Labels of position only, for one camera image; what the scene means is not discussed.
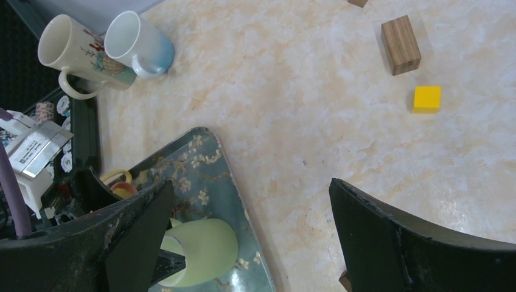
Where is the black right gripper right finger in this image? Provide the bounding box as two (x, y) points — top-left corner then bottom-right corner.
(329, 178), (515, 291)

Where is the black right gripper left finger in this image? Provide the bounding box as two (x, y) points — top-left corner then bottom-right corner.
(1, 180), (173, 291)

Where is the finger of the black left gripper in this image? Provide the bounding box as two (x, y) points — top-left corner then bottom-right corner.
(151, 249), (186, 286)
(70, 167), (121, 214)

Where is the light green mug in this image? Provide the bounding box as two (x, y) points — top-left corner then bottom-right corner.
(159, 218), (239, 288)

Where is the cream patterned mug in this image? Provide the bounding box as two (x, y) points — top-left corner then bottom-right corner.
(37, 14), (137, 100)

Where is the white and blue mug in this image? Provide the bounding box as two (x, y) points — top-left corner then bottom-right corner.
(104, 11), (175, 80)

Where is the terracotta upside-down mug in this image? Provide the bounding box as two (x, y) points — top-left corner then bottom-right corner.
(110, 181), (138, 199)

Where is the yellow upside-down mug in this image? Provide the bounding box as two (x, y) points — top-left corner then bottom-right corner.
(100, 169), (133, 185)

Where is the dark brown wooden block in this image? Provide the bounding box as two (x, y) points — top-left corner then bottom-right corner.
(339, 271), (352, 292)

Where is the teal floral serving tray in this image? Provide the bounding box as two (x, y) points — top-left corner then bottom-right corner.
(130, 127), (276, 291)

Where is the black poker chip case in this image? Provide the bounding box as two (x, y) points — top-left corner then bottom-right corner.
(1, 1), (101, 186)

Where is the small yellow cube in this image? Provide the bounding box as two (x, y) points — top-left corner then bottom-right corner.
(412, 86), (442, 114)

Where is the brown rectangular wooden block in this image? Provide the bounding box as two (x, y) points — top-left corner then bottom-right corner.
(381, 15), (422, 76)

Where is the curved brown wooden block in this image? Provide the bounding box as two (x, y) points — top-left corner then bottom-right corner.
(347, 0), (368, 8)

